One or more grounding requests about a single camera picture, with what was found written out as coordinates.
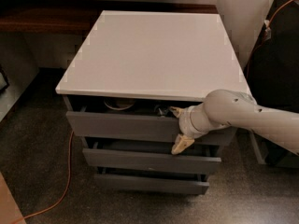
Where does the grey middle drawer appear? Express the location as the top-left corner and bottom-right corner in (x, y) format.
(83, 139), (221, 175)

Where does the clear blue plastic bottle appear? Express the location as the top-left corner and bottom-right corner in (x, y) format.
(154, 105), (170, 117)

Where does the grey top drawer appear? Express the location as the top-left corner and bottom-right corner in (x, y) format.
(65, 96), (240, 147)

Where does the grey drawer cabinet white top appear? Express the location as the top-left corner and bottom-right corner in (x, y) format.
(55, 10), (253, 196)

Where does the orange floor cable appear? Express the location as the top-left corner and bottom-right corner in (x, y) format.
(11, 130), (75, 224)

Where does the beige bowl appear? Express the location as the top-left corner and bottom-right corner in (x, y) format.
(104, 98), (135, 111)

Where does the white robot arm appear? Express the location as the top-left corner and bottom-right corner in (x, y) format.
(170, 90), (299, 155)

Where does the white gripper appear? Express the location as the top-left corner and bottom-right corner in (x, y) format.
(169, 105), (202, 155)

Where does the orange cable with connector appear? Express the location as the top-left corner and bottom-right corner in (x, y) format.
(246, 0), (299, 77)

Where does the dark wooden shelf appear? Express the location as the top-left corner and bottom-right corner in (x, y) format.
(0, 0), (218, 36)

